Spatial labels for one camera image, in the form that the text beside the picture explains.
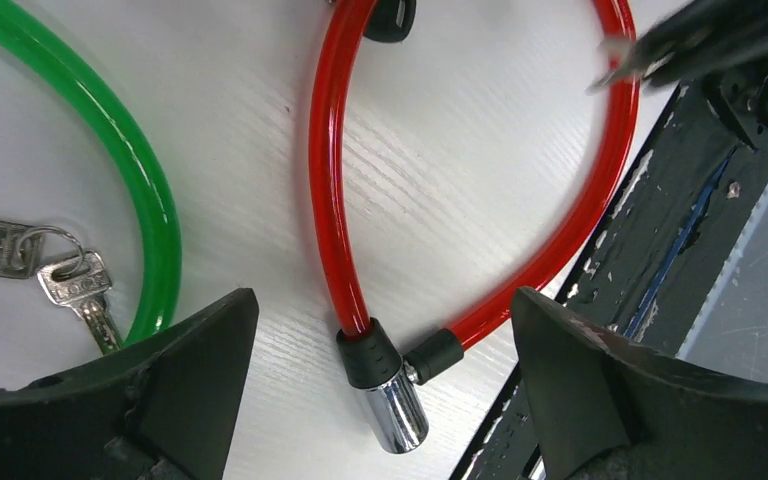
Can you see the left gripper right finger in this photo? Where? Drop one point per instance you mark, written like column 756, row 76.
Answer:
column 606, row 407

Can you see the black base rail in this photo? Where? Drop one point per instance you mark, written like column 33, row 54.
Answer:
column 698, row 178

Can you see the red cable lock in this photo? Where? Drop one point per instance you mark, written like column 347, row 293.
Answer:
column 445, row 171

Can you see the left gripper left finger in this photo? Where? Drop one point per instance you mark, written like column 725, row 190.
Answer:
column 163, row 408

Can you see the cable lock keys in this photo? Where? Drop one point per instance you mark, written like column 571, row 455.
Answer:
column 79, row 282

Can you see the green cable lock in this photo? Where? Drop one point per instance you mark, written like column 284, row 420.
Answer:
column 22, row 35

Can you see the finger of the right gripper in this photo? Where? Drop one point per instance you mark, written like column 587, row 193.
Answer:
column 700, row 38

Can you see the black padlock key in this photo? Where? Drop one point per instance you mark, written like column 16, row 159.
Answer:
column 391, row 21

